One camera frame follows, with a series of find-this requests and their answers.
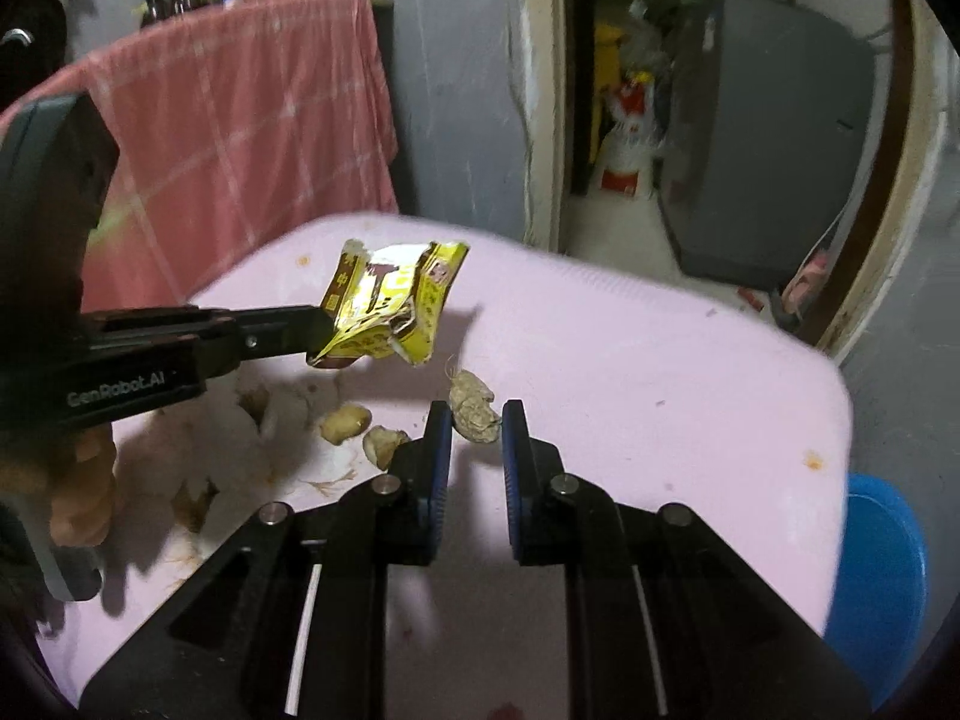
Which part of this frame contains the red white bag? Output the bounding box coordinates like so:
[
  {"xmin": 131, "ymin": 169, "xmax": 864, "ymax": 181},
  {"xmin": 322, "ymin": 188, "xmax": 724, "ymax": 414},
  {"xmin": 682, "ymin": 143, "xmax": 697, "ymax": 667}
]
[{"xmin": 596, "ymin": 71, "xmax": 665, "ymax": 200}]

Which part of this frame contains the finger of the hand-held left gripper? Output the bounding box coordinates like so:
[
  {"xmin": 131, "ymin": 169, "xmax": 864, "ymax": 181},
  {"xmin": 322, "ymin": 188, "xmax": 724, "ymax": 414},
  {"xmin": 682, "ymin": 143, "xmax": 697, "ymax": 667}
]
[{"xmin": 199, "ymin": 304, "xmax": 333, "ymax": 373}]

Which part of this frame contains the grey cabinet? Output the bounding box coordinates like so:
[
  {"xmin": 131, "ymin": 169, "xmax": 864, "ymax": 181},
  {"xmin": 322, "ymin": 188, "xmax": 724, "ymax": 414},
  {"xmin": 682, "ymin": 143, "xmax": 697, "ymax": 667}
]
[{"xmin": 656, "ymin": 0, "xmax": 878, "ymax": 290}]

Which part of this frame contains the large peanut shell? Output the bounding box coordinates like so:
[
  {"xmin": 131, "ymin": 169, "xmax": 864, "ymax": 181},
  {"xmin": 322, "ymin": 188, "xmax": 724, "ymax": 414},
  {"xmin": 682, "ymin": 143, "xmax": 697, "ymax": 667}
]
[{"xmin": 448, "ymin": 369, "xmax": 502, "ymax": 445}]

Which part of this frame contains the person's left hand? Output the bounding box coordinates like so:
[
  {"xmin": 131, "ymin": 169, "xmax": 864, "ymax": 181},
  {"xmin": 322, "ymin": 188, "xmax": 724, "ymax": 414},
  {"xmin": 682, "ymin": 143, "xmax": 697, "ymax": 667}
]
[{"xmin": 46, "ymin": 424, "xmax": 119, "ymax": 545}]

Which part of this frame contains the pile of peanut shells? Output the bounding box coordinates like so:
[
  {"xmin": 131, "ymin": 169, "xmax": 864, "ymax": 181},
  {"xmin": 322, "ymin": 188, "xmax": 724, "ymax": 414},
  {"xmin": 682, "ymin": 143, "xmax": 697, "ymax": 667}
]
[{"xmin": 169, "ymin": 379, "xmax": 413, "ymax": 533}]

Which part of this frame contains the yellow bag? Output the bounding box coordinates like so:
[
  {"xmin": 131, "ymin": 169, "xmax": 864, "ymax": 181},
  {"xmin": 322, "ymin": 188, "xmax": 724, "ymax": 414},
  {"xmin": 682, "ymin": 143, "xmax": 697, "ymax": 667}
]
[{"xmin": 592, "ymin": 22, "xmax": 623, "ymax": 136}]

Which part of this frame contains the pink cloth item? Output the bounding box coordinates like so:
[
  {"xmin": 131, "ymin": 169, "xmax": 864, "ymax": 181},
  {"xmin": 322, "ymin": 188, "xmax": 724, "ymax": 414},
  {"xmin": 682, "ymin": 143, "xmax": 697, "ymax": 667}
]
[{"xmin": 780, "ymin": 247, "xmax": 830, "ymax": 316}]

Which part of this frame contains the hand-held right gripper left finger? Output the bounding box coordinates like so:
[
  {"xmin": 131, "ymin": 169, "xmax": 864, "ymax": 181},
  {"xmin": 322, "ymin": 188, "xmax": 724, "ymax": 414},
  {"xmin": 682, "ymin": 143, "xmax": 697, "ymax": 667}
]
[{"xmin": 79, "ymin": 400, "xmax": 455, "ymax": 720}]

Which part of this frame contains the pink checked cloth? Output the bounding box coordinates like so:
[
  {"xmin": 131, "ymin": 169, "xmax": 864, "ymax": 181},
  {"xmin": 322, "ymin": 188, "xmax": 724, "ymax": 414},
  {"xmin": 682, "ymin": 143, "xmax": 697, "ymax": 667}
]
[{"xmin": 0, "ymin": 0, "xmax": 398, "ymax": 308}]

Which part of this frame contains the yellow snack wrapper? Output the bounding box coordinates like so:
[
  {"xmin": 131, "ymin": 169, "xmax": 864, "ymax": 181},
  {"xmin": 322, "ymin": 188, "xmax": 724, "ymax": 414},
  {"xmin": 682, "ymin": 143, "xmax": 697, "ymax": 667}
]
[{"xmin": 306, "ymin": 238, "xmax": 470, "ymax": 368}]

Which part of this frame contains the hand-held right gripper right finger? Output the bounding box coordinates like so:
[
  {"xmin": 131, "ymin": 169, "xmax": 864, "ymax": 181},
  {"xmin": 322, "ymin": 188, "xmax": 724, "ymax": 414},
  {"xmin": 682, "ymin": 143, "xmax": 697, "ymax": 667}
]
[{"xmin": 501, "ymin": 400, "xmax": 875, "ymax": 720}]

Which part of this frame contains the blue plastic basin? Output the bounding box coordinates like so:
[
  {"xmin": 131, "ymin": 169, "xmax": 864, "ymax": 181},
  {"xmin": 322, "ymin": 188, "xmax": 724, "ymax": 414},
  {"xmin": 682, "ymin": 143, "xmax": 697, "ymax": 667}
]
[{"xmin": 825, "ymin": 472, "xmax": 929, "ymax": 707}]

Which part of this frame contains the black round pan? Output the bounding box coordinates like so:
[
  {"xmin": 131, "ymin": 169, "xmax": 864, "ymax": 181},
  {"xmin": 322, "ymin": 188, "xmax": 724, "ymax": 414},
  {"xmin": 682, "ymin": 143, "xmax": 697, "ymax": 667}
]
[{"xmin": 0, "ymin": 0, "xmax": 68, "ymax": 110}]

